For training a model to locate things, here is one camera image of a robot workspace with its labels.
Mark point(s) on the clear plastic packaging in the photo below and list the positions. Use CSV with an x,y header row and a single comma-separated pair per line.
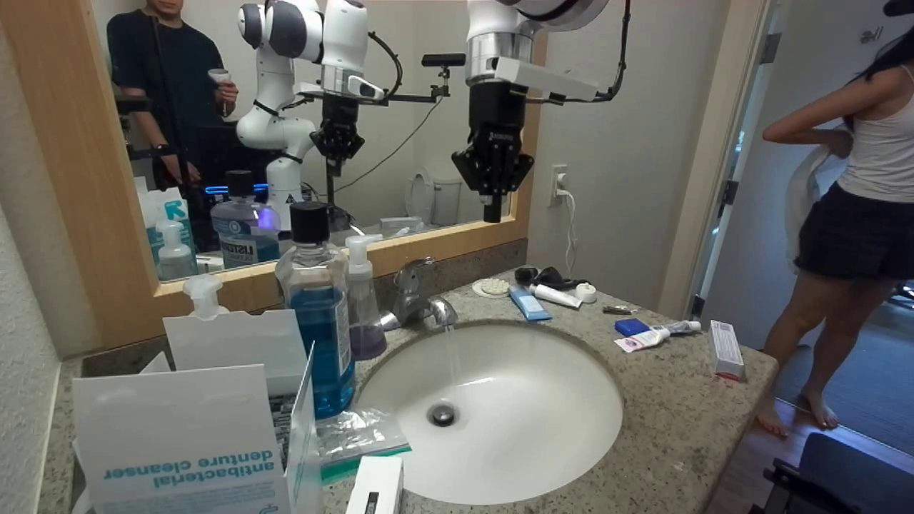
x,y
303,447

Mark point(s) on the white plug charger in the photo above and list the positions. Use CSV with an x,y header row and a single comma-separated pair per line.
x,y
561,194

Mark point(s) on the round white floss case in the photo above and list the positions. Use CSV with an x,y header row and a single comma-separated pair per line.
x,y
587,292

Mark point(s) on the wall outlet plate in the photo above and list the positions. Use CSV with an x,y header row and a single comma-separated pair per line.
x,y
561,172

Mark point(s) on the light blue tube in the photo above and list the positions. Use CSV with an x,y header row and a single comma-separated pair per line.
x,y
530,303

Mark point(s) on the person in black shorts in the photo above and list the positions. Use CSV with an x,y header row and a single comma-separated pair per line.
x,y
874,143

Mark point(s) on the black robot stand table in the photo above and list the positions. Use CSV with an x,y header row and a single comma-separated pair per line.
x,y
838,474

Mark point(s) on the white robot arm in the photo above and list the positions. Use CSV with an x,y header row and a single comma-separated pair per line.
x,y
495,29

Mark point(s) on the wood framed mirror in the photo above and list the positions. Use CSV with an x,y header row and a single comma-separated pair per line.
x,y
447,237

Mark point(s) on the white door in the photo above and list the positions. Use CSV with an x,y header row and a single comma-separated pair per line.
x,y
751,237

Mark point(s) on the long white box red end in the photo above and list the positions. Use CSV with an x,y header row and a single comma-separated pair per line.
x,y
727,346

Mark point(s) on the dark purple round cap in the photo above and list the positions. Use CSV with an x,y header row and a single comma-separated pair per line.
x,y
370,343

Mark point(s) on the small clear pump bottle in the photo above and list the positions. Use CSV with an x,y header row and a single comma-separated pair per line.
x,y
204,297

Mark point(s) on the small slim grey tube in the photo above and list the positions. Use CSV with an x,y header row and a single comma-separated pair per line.
x,y
617,309

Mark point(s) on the metal sink drain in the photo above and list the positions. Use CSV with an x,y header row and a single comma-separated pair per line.
x,y
441,416

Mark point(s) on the white oval sink basin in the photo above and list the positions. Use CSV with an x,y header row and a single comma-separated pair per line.
x,y
533,417

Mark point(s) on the plain white tube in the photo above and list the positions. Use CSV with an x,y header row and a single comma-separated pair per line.
x,y
555,296

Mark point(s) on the chrome sink faucet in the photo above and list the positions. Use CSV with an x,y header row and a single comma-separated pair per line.
x,y
438,313

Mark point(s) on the blue mouthwash bottle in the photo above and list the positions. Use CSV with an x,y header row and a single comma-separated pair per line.
x,y
317,333

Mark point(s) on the slim clear bottle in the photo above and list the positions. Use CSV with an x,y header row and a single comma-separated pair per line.
x,y
361,286

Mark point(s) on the plain white carton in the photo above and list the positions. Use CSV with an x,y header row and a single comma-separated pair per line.
x,y
230,343

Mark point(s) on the white tube with red print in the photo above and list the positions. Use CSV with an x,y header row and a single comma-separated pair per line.
x,y
644,340

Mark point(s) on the round white soap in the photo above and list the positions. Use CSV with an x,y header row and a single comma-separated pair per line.
x,y
491,286

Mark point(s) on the wooden door frame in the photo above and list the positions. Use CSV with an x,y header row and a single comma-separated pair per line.
x,y
708,143

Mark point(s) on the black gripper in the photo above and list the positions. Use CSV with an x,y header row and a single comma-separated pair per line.
x,y
497,114

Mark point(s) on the white box with black stripe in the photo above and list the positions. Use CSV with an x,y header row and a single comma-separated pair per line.
x,y
381,481

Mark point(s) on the small clear tube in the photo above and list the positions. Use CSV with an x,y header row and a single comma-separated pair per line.
x,y
683,327

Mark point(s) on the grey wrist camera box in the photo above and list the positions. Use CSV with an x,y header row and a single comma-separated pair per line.
x,y
544,80

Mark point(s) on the zip bag with green seal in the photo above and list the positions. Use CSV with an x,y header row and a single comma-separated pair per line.
x,y
357,433

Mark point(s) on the small blue container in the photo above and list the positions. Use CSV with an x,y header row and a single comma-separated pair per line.
x,y
628,327

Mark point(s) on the white denture cleanser box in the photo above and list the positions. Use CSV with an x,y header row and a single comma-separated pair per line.
x,y
171,417

